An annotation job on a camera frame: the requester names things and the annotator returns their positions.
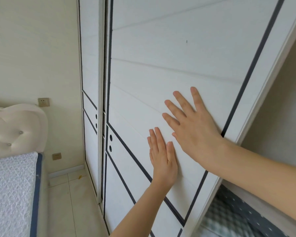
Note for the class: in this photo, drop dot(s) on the person's left hand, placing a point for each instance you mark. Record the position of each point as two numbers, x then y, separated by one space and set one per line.
164 165

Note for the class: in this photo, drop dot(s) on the person's right hand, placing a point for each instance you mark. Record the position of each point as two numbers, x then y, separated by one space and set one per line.
199 135

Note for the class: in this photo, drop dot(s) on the person's right middle finger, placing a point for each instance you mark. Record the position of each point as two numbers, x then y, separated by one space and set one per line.
175 108

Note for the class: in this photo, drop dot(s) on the person's left thumb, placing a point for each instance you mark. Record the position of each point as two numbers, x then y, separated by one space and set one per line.
170 151

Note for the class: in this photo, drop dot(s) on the person's right little finger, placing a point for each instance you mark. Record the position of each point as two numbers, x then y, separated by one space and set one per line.
196 97

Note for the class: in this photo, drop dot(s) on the person's right thumb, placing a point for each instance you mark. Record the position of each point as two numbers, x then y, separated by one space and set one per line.
178 140

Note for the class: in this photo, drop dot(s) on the person's left middle finger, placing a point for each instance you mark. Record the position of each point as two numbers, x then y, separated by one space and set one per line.
153 140

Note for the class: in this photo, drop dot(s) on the white sliding wardrobe door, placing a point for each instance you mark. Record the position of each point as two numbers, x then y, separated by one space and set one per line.
91 59
177 51

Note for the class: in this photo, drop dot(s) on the person's right forearm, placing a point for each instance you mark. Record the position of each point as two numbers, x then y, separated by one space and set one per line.
266 180

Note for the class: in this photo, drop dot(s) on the person's left forearm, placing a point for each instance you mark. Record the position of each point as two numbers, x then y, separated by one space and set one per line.
140 212

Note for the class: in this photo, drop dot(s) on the small yellow scrap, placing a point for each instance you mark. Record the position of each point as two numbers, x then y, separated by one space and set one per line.
79 176

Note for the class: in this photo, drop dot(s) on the dark dotted bedding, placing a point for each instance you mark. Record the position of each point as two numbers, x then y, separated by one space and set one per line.
227 214

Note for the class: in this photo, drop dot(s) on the white baseboard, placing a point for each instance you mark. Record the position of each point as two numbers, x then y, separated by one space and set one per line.
66 170

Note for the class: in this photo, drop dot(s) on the white tufted headboard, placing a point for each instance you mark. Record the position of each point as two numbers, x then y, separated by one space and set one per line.
17 128

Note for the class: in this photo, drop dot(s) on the white quilted mattress blue edge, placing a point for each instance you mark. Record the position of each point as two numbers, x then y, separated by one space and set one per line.
12 194

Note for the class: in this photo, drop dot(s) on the beige wall socket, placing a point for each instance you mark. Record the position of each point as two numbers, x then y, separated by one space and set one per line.
44 102
56 156

